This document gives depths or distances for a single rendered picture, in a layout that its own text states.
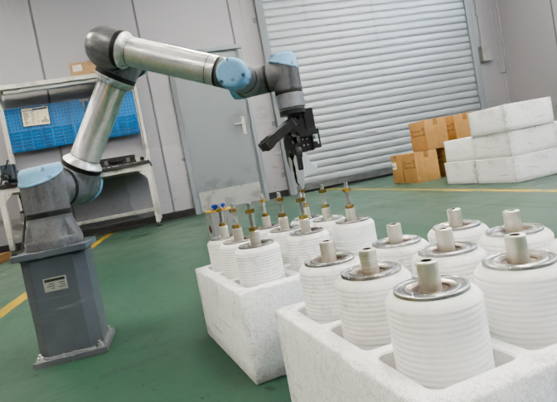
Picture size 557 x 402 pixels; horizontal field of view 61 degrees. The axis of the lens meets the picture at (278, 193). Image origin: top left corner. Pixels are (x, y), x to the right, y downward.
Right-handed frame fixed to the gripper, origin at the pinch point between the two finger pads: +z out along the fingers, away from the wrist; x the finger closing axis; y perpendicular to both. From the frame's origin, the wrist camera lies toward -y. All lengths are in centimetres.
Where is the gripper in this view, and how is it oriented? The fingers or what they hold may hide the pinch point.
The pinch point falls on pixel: (298, 183)
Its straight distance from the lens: 128.6
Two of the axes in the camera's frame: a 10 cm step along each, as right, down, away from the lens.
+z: 1.9, 9.8, 0.5
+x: -3.0, 0.1, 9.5
